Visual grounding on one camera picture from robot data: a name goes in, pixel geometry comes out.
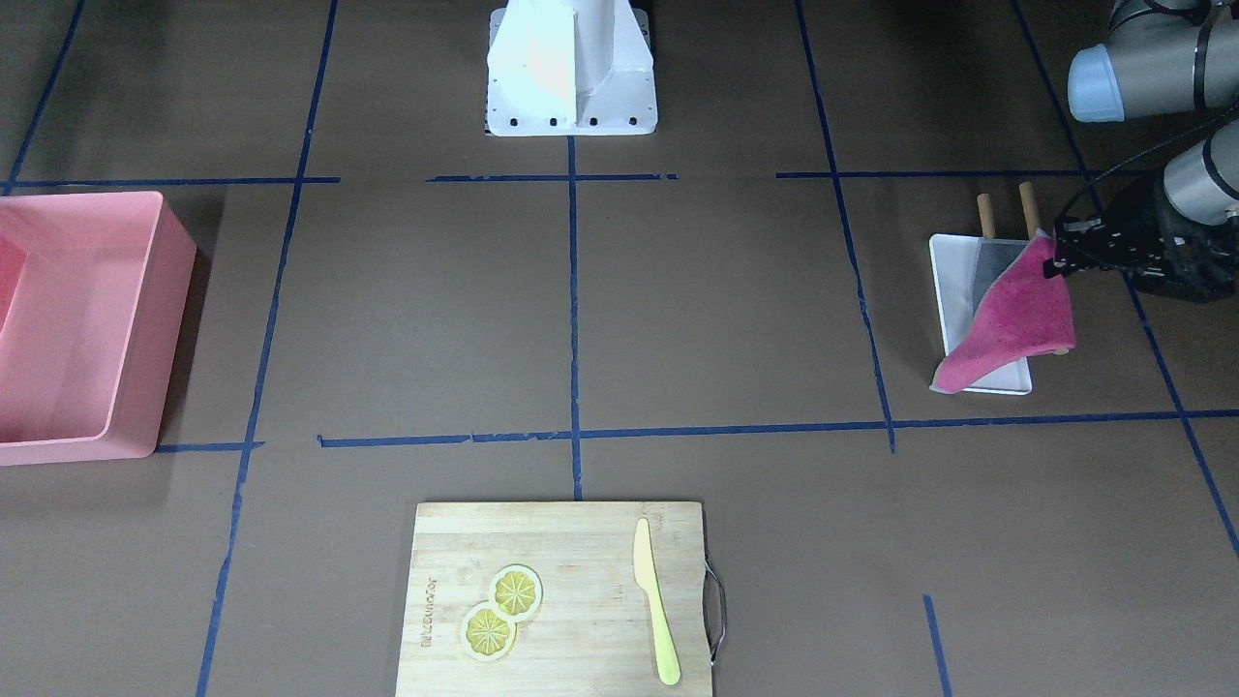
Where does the lower lemon slice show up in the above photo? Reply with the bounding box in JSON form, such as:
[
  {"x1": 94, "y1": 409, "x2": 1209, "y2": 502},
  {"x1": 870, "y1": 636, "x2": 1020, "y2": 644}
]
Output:
[{"x1": 458, "y1": 600, "x2": 518, "y2": 662}]

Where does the lemon slice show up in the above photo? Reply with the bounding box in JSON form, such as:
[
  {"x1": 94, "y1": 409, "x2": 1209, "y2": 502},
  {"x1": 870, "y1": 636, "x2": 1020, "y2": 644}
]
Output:
[
  {"x1": 458, "y1": 600, "x2": 518, "y2": 662},
  {"x1": 489, "y1": 563, "x2": 544, "y2": 623}
]

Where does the wooden cutting board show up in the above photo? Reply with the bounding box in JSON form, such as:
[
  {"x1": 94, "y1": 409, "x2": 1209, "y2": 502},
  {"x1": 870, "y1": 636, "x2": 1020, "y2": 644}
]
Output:
[{"x1": 394, "y1": 501, "x2": 717, "y2": 696}]

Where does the white towel rack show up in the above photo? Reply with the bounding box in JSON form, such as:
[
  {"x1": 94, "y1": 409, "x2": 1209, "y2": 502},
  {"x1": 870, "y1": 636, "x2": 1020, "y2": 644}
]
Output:
[{"x1": 929, "y1": 182, "x2": 1073, "y2": 396}]

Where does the upper lemon slice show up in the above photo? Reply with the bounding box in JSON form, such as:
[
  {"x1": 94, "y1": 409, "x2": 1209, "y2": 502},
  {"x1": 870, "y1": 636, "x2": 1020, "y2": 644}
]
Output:
[{"x1": 489, "y1": 563, "x2": 544, "y2": 623}]

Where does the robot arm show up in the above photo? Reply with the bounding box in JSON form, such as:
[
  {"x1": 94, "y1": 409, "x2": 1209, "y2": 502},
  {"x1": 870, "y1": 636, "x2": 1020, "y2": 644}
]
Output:
[{"x1": 1042, "y1": 1, "x2": 1238, "y2": 303}]

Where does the magenta cleaning cloth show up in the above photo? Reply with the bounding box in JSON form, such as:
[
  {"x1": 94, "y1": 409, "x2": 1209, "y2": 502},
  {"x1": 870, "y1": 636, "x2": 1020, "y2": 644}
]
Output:
[{"x1": 930, "y1": 233, "x2": 1075, "y2": 395}]

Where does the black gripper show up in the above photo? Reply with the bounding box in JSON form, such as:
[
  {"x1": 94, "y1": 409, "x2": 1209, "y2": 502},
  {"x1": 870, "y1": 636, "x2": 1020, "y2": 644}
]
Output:
[{"x1": 1053, "y1": 173, "x2": 1237, "y2": 303}]

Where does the pink plastic bin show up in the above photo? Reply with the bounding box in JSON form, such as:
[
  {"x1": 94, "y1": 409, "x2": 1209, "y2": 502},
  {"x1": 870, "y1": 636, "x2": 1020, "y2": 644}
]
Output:
[{"x1": 1, "y1": 191, "x2": 197, "y2": 465}]

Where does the yellow plastic knife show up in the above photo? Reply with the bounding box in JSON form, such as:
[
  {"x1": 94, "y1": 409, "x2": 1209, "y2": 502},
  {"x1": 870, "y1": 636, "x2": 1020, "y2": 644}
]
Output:
[{"x1": 632, "y1": 517, "x2": 681, "y2": 685}]

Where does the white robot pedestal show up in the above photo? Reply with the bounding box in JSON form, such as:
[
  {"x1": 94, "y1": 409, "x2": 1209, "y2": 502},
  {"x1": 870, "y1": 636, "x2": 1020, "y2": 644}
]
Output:
[{"x1": 484, "y1": 1, "x2": 659, "y2": 137}]

